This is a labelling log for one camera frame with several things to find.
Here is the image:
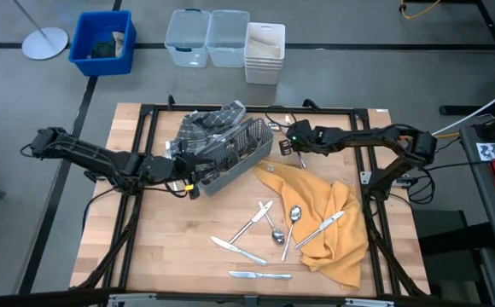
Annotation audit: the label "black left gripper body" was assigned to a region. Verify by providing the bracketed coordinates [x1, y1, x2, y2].
[144, 152, 204, 187]

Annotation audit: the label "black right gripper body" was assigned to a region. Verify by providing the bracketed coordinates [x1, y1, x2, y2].
[285, 119, 322, 150]

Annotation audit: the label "grey mesh silverware basket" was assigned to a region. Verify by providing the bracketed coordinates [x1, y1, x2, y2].
[195, 118, 276, 197]

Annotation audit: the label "long silver spoon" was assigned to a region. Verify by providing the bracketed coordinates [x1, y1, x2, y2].
[280, 204, 305, 262]

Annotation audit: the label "short silver spoon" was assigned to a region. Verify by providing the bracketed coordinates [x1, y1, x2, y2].
[258, 200, 286, 246]

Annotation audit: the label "yellow terry towel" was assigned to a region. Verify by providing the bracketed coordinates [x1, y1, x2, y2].
[253, 159, 370, 291]

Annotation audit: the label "grey checked dish towel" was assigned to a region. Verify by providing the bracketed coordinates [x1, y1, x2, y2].
[166, 100, 248, 159]

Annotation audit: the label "white stacked bins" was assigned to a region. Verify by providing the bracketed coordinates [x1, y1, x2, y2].
[243, 21, 287, 86]

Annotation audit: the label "beige cloth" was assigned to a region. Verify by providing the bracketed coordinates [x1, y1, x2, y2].
[247, 37, 283, 60]

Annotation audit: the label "clear plastic bin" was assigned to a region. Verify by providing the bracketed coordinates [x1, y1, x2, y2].
[206, 9, 251, 69]

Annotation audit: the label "beige folded item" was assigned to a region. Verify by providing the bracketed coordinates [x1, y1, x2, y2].
[110, 30, 126, 59]

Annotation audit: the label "dark cloth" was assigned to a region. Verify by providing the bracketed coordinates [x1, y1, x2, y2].
[88, 40, 117, 60]

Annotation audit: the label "blue plastic bin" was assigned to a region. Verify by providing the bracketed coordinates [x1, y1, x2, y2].
[67, 9, 137, 78]

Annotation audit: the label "white round-base floor stand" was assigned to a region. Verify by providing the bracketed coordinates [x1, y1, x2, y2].
[11, 0, 70, 61]

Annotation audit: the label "dark grey desk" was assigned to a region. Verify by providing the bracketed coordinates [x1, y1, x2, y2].
[458, 108, 495, 307]

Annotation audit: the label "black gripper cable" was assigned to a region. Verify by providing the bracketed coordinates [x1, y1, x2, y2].
[155, 182, 189, 200]

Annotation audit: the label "black cable bundle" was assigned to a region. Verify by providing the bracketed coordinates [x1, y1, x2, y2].
[400, 161, 437, 206]

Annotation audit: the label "clear bin with dark handle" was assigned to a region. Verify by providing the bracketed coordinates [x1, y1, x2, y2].
[164, 8, 212, 69]

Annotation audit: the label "white cable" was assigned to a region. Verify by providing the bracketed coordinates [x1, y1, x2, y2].
[431, 79, 495, 136]

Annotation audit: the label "yellow looped cable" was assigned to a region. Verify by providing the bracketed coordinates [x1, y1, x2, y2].
[399, 0, 443, 20]

